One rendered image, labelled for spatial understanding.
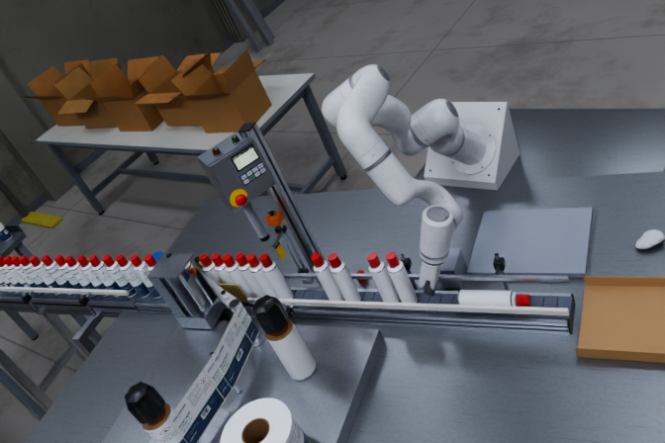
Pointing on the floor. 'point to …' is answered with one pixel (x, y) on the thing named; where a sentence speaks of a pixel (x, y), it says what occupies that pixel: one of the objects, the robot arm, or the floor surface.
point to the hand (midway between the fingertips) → (429, 289)
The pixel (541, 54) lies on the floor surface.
